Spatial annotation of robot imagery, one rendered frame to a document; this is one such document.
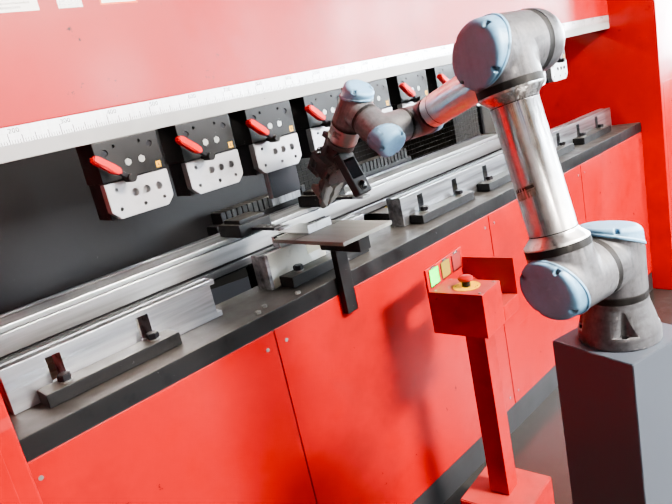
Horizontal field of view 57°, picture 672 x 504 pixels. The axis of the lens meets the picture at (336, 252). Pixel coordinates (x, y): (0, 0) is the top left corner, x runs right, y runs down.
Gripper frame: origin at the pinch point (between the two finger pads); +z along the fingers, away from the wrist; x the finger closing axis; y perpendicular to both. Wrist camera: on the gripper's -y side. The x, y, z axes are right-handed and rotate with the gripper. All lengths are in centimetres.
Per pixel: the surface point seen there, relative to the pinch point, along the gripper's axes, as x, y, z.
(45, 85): 59, 29, -30
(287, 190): 4.5, 10.7, 1.6
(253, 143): 14.1, 17.3, -11.9
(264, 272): 18.6, -1.9, 14.9
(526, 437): -63, -72, 77
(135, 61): 39, 31, -31
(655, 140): -211, -18, 22
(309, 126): -5.6, 18.3, -11.7
